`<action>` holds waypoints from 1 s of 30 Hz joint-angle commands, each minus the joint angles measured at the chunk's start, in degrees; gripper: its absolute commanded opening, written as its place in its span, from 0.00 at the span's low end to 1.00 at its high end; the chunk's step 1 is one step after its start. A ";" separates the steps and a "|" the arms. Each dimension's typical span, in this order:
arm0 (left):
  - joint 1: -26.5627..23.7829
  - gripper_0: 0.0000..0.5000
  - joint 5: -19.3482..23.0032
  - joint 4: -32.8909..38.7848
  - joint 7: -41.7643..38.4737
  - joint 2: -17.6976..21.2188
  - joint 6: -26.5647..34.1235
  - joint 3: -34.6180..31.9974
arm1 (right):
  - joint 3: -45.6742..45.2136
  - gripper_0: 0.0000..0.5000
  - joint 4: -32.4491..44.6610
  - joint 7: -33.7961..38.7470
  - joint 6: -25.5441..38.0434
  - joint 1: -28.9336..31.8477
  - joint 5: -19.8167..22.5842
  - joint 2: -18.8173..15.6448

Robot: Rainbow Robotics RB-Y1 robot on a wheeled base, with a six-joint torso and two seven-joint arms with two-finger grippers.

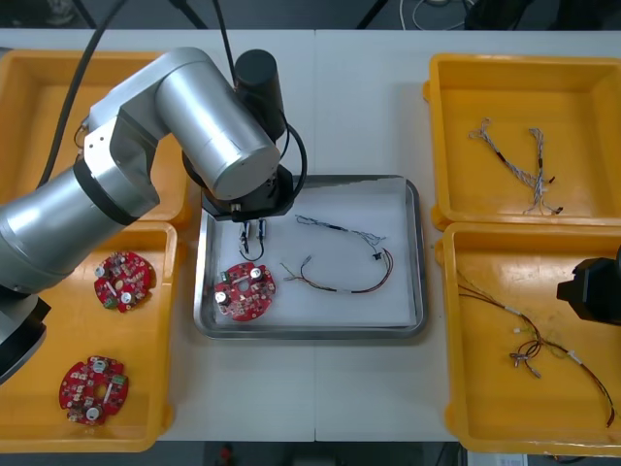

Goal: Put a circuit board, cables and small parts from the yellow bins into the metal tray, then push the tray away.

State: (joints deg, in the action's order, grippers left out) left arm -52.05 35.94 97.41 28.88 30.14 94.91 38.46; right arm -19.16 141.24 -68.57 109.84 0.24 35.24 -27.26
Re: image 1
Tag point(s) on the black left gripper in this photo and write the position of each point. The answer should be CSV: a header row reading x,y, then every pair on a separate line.
x,y
262,204

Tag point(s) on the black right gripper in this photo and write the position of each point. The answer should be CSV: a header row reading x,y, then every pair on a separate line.
x,y
601,286

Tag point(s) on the metal solenoid with blue label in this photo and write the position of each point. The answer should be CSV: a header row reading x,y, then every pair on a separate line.
x,y
245,246

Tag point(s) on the round red circuit board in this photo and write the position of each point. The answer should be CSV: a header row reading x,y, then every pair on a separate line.
x,y
138,279
252,303
77,383

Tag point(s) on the silver-grey and black left arm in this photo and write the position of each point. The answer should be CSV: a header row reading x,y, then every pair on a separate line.
x,y
208,121

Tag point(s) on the steel tray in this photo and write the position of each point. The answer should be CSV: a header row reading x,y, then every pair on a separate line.
x,y
204,310

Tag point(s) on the yellow-orange plastic bin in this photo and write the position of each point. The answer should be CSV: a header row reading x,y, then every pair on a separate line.
x,y
24,121
485,97
145,340
485,412

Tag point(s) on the black chair leg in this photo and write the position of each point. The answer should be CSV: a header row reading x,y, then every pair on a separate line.
x,y
373,12
191,13

